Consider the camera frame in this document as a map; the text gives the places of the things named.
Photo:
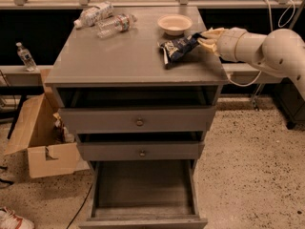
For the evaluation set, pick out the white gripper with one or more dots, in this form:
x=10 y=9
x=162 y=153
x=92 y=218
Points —
x=227 y=44

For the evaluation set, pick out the blue chip bag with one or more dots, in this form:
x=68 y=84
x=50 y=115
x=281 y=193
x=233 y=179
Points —
x=175 y=49

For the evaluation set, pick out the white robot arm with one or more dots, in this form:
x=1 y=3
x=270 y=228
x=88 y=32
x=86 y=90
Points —
x=281 y=53

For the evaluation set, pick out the grey top drawer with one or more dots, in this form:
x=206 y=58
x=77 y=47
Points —
x=109 y=121

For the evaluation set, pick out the grey drawer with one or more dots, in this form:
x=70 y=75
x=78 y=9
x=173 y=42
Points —
x=140 y=146
x=152 y=194
x=109 y=121

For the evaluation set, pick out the grey drawer cabinet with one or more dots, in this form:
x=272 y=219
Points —
x=127 y=71

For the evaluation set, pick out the grey middle drawer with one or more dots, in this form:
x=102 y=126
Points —
x=140 y=146

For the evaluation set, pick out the grey bottom drawer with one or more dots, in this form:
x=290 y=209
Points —
x=152 y=194

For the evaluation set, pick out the white paper bowl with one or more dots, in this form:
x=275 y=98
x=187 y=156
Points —
x=174 y=24

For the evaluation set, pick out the clear bottle with red label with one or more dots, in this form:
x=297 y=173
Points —
x=116 y=24

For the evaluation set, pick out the dark cabinet at right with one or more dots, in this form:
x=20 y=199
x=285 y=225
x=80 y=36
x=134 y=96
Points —
x=291 y=102

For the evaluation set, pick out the clear bottle with white label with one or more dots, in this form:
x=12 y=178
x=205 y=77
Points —
x=94 y=14

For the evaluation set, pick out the upright water bottle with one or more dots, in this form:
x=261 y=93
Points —
x=26 y=57

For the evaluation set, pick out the open cardboard box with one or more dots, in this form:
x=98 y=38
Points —
x=50 y=151

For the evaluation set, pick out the white and red sneaker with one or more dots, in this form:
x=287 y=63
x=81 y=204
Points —
x=9 y=220

